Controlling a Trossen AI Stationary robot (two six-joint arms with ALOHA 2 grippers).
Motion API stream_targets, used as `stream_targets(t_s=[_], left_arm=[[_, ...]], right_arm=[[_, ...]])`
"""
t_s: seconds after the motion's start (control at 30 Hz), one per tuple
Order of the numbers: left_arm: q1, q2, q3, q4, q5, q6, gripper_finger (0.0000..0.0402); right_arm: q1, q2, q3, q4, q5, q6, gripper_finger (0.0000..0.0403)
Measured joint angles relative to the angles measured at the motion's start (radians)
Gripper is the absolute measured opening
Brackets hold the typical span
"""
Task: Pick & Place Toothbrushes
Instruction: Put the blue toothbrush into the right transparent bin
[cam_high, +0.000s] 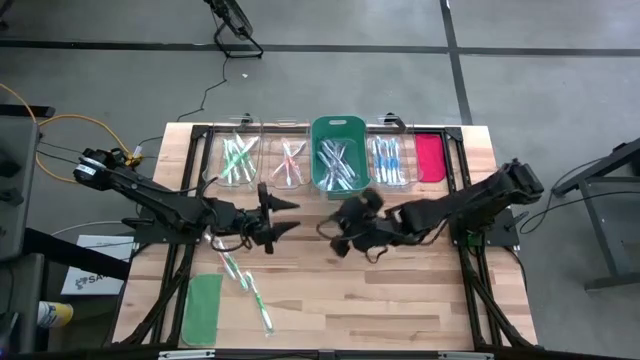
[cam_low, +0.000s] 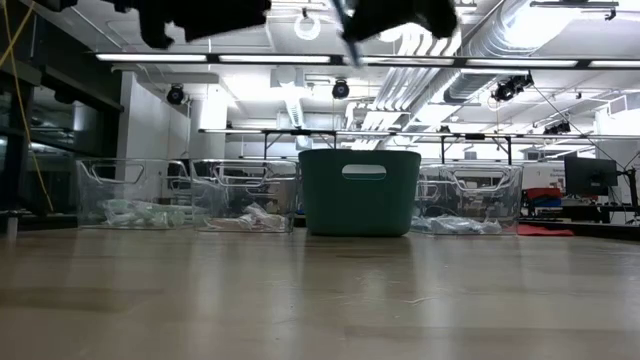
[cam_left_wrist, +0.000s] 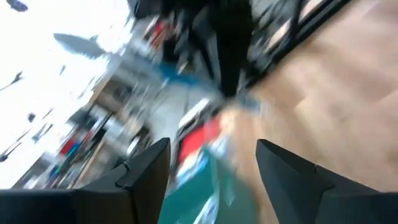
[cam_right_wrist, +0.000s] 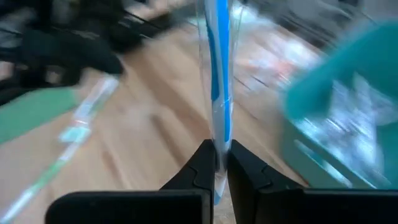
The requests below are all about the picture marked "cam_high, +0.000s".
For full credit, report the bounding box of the black desk cable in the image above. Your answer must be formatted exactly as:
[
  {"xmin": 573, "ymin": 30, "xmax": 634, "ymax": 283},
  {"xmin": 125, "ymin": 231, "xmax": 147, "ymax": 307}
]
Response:
[{"xmin": 518, "ymin": 189, "xmax": 640, "ymax": 236}]

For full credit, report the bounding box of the yellow and blue canister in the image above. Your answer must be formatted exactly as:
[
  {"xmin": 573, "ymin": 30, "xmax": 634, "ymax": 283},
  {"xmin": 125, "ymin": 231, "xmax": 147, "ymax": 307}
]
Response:
[{"xmin": 37, "ymin": 299, "xmax": 75, "ymax": 330}]

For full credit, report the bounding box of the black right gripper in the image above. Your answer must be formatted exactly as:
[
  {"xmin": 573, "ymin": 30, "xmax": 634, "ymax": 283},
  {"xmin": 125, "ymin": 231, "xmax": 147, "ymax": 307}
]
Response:
[{"xmin": 327, "ymin": 188, "xmax": 401, "ymax": 261}]

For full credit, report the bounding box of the green lid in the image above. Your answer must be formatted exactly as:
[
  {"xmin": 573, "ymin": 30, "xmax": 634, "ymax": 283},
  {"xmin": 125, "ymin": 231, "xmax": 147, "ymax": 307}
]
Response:
[{"xmin": 180, "ymin": 273, "xmax": 225, "ymax": 348}]

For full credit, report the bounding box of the black floor power cable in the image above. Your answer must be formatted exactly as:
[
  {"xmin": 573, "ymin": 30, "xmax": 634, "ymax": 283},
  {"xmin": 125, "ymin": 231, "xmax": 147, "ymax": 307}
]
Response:
[{"xmin": 174, "ymin": 57, "xmax": 229, "ymax": 124}]

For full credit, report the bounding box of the black metal desk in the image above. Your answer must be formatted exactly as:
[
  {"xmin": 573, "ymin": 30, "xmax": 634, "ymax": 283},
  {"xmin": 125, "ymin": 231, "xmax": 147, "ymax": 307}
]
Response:
[{"xmin": 549, "ymin": 137, "xmax": 640, "ymax": 291}]

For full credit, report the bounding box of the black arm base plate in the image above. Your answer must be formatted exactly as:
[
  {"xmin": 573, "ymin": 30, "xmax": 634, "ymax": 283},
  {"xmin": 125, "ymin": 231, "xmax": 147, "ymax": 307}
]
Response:
[
  {"xmin": 447, "ymin": 207, "xmax": 521, "ymax": 248},
  {"xmin": 124, "ymin": 207, "xmax": 206, "ymax": 246}
]

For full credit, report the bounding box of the yellow extension cable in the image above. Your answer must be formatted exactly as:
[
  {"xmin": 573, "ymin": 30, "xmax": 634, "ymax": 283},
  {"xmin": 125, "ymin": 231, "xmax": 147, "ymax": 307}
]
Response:
[{"xmin": 0, "ymin": 82, "xmax": 144, "ymax": 185}]

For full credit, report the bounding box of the grey equipment case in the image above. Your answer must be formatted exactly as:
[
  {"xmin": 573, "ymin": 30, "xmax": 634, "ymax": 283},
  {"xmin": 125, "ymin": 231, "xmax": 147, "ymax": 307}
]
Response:
[{"xmin": 0, "ymin": 104, "xmax": 56, "ymax": 264}]

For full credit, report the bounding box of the green plastic bin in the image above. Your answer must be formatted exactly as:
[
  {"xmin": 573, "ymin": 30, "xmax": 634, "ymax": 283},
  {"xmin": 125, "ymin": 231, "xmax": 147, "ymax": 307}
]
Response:
[{"xmin": 309, "ymin": 114, "xmax": 372, "ymax": 201}]

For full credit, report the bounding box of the black floor fan stand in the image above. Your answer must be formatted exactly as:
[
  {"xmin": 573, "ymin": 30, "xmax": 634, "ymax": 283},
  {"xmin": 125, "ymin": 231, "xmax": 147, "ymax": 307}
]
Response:
[{"xmin": 202, "ymin": 0, "xmax": 265, "ymax": 60}]

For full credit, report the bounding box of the clear plastic bin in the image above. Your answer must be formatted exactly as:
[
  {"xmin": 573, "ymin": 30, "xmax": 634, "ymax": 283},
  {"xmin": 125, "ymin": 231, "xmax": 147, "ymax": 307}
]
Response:
[
  {"xmin": 202, "ymin": 118, "xmax": 264, "ymax": 189},
  {"xmin": 259, "ymin": 118, "xmax": 312, "ymax": 190},
  {"xmin": 366, "ymin": 115, "xmax": 424, "ymax": 190}
]

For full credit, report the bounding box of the black diagonal bar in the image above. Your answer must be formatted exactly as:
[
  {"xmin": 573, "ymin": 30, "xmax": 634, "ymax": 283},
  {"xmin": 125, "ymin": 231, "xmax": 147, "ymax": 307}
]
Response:
[{"xmin": 22, "ymin": 227, "xmax": 132, "ymax": 282}]

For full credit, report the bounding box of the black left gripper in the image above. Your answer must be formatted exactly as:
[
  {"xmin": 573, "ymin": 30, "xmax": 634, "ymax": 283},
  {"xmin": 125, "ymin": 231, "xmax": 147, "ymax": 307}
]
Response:
[{"xmin": 214, "ymin": 182, "xmax": 303, "ymax": 255}]

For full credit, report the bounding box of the white paper sign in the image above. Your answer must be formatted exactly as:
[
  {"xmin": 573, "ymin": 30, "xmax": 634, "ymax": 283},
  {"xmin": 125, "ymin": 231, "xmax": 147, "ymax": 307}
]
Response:
[{"xmin": 59, "ymin": 234, "xmax": 136, "ymax": 296}]

